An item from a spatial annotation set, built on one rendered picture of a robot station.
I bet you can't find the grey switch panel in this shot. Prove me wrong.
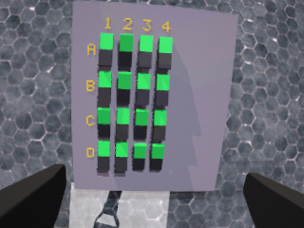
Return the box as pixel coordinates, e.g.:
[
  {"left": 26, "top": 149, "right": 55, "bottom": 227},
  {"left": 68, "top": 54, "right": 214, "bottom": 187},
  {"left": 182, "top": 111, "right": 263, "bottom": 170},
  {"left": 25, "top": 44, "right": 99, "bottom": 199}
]
[{"left": 71, "top": 0, "right": 238, "bottom": 191}]

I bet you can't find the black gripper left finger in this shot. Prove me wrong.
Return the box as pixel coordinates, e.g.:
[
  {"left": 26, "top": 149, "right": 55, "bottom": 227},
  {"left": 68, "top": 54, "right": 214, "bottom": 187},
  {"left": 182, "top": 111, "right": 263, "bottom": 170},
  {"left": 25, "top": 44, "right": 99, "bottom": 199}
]
[{"left": 0, "top": 163, "right": 66, "bottom": 228}]

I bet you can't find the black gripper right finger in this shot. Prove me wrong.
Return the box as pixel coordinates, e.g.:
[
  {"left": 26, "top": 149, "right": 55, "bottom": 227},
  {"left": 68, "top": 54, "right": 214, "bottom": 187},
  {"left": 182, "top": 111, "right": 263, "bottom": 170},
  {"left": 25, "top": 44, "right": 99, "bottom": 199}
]
[{"left": 243, "top": 172, "right": 304, "bottom": 228}]

